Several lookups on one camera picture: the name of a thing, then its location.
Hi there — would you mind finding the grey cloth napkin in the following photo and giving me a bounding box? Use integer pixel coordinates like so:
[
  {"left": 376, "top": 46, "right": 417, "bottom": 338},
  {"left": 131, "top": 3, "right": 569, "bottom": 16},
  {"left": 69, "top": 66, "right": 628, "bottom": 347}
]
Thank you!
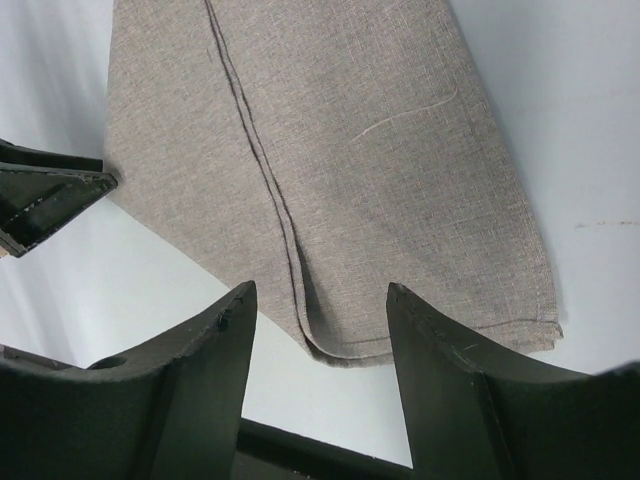
[{"left": 105, "top": 1, "right": 562, "bottom": 367}]

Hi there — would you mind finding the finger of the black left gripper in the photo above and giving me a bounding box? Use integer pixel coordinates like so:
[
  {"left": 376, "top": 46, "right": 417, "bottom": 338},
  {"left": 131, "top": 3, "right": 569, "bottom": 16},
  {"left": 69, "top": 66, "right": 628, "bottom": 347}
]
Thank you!
[
  {"left": 0, "top": 140, "right": 104, "bottom": 174},
  {"left": 1, "top": 164, "right": 118, "bottom": 258}
]

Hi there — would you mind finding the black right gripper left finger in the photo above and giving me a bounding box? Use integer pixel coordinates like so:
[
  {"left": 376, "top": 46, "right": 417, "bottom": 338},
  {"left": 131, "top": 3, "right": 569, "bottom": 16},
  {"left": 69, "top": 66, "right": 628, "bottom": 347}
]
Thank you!
[{"left": 1, "top": 281, "right": 257, "bottom": 479}]

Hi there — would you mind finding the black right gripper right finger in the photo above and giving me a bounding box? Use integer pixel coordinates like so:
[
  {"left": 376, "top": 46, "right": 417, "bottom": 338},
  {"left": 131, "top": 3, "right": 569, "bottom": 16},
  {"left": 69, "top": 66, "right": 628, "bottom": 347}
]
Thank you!
[{"left": 386, "top": 283, "right": 639, "bottom": 479}]

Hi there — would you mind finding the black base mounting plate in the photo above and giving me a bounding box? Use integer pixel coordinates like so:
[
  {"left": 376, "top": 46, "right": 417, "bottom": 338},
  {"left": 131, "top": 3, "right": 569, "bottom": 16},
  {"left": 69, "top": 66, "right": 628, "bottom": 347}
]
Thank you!
[{"left": 231, "top": 419, "right": 413, "bottom": 480}]

